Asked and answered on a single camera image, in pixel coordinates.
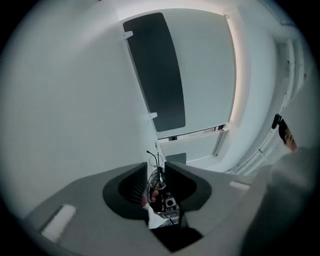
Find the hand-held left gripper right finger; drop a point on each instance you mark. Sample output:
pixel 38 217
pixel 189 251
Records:
pixel 220 200

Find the white ceiling track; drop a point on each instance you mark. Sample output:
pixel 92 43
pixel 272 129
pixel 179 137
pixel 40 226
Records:
pixel 292 65

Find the person's head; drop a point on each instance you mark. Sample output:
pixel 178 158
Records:
pixel 290 141

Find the person's right hand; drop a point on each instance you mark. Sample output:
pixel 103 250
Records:
pixel 152 197

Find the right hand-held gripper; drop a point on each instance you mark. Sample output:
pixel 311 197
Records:
pixel 171 203

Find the black head-worn camera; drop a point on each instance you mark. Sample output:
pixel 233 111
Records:
pixel 276 121

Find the white divider bracket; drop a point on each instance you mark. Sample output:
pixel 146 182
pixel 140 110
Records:
pixel 152 115
pixel 127 34

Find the linear ceiling light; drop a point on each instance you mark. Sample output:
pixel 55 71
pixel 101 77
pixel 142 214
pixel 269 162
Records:
pixel 240 75

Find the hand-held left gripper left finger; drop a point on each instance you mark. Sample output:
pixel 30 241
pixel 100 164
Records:
pixel 87 200

